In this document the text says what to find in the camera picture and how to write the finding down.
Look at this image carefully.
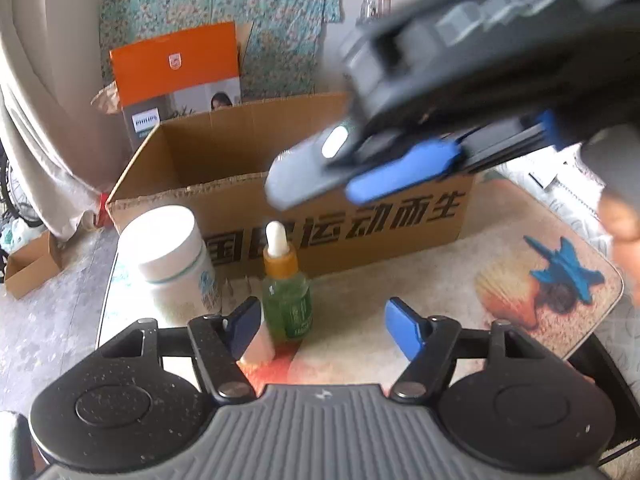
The white plastic jar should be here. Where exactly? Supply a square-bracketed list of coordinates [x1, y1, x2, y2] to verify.
[118, 205, 219, 327]

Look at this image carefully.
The green dropper bottle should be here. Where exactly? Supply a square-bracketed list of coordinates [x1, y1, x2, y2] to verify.
[262, 221, 312, 346]

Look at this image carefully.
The right hand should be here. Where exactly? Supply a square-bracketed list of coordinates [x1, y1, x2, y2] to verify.
[598, 188, 640, 308]

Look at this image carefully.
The beach print table mat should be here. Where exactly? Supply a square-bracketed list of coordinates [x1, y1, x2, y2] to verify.
[107, 174, 624, 389]

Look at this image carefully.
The small cardboard box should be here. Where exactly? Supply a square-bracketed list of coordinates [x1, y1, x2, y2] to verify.
[4, 231, 62, 299]

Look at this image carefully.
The floral teal cloth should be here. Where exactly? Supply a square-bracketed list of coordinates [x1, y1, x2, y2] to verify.
[98, 0, 344, 102]

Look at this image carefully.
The brown cardboard box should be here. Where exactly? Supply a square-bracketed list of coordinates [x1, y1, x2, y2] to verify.
[106, 93, 474, 278]

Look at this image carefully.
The beige curtain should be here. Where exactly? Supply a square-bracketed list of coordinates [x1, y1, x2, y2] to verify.
[1, 0, 131, 240]

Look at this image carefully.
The orange Philips box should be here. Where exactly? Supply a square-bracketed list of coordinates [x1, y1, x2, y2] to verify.
[110, 22, 242, 148]

